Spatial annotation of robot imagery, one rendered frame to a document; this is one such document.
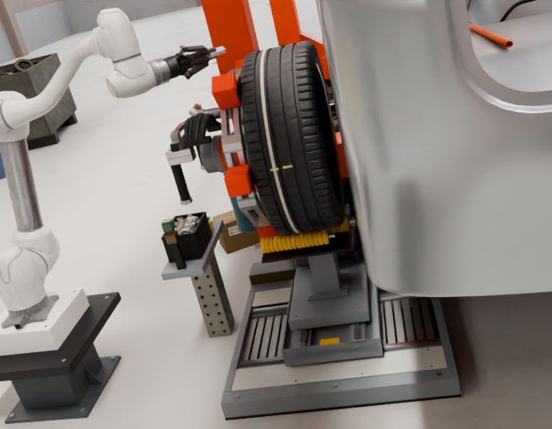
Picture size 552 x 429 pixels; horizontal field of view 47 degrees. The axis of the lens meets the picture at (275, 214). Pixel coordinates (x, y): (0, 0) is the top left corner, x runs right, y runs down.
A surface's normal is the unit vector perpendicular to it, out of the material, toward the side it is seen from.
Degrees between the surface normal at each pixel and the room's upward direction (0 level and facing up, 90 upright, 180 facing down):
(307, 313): 0
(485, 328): 0
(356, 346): 90
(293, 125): 64
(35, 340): 90
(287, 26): 90
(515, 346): 0
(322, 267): 90
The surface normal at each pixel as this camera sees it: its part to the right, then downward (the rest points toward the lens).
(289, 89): -0.23, -0.34
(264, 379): -0.22, -0.89
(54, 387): -0.14, 0.44
